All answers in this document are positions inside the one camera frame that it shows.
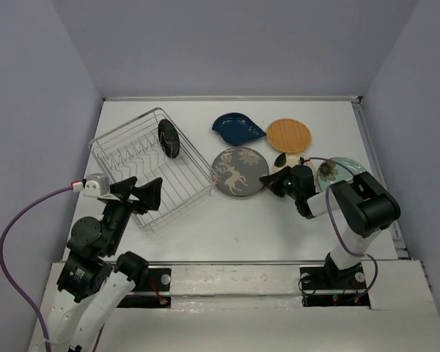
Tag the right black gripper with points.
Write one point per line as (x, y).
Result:
(273, 180)

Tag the grey reindeer plate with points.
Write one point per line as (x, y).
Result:
(238, 171)

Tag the black round plate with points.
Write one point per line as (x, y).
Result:
(169, 138)

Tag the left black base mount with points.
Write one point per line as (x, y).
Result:
(152, 293)

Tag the cream plate with black spot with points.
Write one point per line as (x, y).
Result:
(291, 160)

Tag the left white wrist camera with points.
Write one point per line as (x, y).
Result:
(96, 185)

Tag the dark blue leaf plate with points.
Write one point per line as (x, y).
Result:
(237, 129)

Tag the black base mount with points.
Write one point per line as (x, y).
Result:
(344, 291)
(152, 293)

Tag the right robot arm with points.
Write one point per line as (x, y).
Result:
(359, 209)

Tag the orange woven round plate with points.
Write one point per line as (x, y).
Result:
(288, 135)

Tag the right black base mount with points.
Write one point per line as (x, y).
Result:
(344, 291)

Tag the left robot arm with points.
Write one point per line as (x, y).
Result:
(89, 289)

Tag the metal wire dish rack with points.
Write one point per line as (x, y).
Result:
(133, 149)

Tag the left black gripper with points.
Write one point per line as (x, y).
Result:
(149, 192)

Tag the teal flower plate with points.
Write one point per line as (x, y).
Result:
(339, 168)

